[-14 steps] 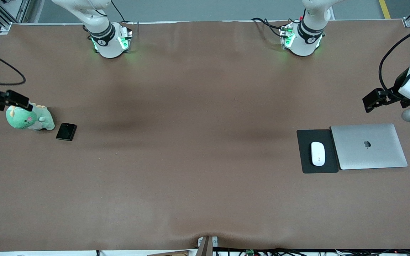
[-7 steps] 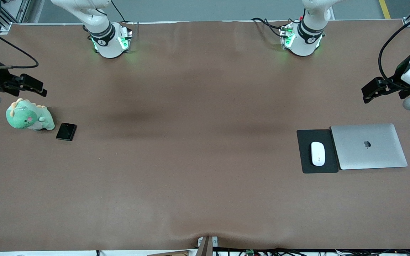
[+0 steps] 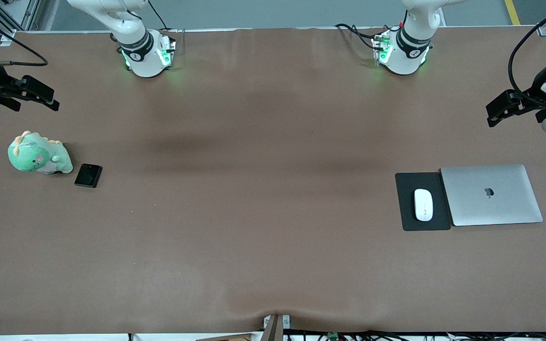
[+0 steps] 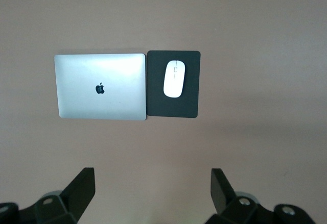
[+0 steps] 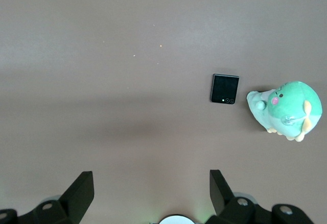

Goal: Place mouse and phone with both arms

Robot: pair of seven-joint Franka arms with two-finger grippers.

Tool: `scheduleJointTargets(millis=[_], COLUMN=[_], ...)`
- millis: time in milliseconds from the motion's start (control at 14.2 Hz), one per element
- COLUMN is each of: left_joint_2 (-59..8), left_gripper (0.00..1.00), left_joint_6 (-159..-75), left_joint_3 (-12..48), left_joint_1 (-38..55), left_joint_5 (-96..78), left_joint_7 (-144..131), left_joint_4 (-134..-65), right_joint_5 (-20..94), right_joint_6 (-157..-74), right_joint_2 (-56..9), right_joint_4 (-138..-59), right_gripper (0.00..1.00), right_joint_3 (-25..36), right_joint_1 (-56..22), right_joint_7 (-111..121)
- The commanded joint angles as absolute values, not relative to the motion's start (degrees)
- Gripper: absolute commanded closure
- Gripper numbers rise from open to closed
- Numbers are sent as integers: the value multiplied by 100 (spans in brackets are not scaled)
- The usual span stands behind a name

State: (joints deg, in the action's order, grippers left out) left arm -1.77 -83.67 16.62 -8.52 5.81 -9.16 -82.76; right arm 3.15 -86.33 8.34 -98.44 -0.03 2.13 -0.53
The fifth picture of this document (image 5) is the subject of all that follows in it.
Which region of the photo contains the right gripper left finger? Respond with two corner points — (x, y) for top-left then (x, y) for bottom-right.
(0, 171), (95, 224)

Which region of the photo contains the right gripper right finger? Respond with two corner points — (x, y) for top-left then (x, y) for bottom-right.
(206, 169), (315, 224)

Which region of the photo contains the black flip phone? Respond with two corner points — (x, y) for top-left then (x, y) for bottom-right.
(209, 73), (240, 105)

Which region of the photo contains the green dinosaur plush toy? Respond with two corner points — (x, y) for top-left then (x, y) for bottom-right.
(246, 80), (323, 143)

